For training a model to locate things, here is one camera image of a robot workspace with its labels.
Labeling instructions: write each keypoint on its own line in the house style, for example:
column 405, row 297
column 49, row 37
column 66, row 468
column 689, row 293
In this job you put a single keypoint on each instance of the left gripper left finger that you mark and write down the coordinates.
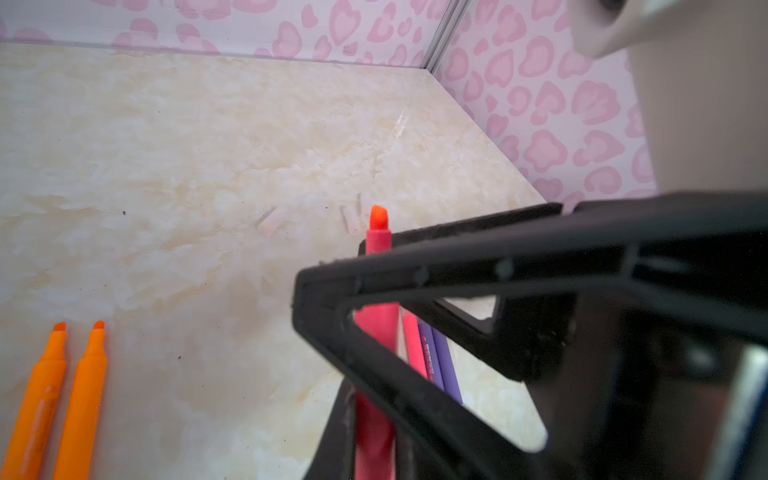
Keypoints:
column 334, row 456

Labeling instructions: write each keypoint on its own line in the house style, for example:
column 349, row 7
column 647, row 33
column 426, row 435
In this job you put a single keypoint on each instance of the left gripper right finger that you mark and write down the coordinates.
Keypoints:
column 638, row 326

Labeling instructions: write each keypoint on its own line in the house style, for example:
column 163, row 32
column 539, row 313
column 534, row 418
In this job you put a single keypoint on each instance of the purple highlighter pen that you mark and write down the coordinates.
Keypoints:
column 431, row 359
column 446, row 365

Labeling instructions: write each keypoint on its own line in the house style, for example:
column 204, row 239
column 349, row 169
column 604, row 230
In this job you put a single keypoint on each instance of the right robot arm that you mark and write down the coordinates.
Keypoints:
column 701, row 81

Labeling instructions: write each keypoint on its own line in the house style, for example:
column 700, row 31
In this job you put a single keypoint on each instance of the clear pen cap middle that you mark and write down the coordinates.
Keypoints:
column 351, row 219

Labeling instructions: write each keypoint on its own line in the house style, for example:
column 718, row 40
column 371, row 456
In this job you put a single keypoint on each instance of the clear pen cap on table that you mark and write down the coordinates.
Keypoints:
column 272, row 221

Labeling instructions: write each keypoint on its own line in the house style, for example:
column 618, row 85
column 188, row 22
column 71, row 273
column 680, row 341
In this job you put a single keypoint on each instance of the orange highlighter pen right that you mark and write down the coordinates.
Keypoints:
column 81, row 424

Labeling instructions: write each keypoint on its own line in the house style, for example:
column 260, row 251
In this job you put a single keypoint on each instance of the orange highlighter pen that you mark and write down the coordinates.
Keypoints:
column 81, row 424
column 26, row 450

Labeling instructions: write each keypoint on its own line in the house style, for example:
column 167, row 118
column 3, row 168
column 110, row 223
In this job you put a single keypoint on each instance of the orange highlighter pen left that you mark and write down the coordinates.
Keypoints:
column 26, row 450

